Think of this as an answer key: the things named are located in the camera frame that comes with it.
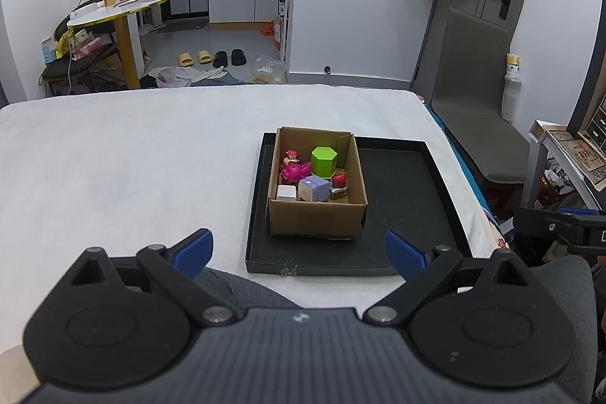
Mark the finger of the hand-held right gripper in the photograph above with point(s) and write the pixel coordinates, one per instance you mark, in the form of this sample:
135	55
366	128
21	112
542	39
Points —
577	211
539	222

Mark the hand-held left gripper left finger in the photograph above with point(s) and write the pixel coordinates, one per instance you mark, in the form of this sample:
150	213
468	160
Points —
194	250

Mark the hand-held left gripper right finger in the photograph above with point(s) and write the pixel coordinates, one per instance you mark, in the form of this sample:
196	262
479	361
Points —
405	252

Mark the black tray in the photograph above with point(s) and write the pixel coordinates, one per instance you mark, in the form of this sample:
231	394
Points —
402	195

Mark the blue and red figurine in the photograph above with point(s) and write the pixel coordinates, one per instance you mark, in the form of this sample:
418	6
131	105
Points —
338	181

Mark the brown cardboard box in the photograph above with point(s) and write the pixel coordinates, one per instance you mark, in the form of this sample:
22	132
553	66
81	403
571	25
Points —
312	219

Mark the white charger plug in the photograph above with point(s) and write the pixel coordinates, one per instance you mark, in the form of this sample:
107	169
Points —
285	193

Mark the lavender cube toy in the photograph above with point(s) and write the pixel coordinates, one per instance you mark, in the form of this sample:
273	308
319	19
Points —
315	190

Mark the green hexagonal box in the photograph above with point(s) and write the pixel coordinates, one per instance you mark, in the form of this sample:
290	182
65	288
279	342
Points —
324	162

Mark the pink dinosaur suit figurine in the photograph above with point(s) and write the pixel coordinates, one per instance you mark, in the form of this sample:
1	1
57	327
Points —
293	172

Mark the printed board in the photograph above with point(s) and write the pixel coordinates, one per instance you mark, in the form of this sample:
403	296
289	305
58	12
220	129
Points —
582	158

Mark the person's right trouser leg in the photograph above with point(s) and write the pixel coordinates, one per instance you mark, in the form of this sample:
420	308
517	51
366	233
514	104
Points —
563	285

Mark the person's trouser leg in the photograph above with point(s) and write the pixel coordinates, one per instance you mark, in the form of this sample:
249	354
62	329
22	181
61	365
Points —
563	285
246	290

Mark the person's left trouser leg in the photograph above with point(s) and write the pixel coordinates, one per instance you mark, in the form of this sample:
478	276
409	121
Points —
246	290

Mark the black monitor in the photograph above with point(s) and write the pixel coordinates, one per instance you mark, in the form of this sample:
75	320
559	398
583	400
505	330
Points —
592	101

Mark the white bottle with yellow cap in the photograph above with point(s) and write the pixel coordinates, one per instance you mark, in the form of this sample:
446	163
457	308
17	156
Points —
512	65

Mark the grey chair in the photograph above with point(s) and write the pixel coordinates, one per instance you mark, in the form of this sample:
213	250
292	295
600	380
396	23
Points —
473	68

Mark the white plastic bag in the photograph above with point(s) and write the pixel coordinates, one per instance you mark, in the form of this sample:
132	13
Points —
175	76

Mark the yellow slipper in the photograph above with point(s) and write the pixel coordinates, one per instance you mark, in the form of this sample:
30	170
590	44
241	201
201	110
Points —
185	59
204	57

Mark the black slipper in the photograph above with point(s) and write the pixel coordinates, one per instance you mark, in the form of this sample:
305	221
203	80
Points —
220	59
238	57

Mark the clear plastic bag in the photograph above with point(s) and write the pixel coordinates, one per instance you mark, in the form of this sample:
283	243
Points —
267	70

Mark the dark chair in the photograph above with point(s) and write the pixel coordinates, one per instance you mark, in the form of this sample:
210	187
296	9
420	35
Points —
71	68

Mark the orange bag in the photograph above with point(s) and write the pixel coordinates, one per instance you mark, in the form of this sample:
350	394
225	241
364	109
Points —
272	28

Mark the light blue packet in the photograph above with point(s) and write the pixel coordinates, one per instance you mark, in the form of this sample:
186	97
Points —
49	50

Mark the white spray bottle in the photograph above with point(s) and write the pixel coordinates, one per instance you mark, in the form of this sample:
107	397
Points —
281	4

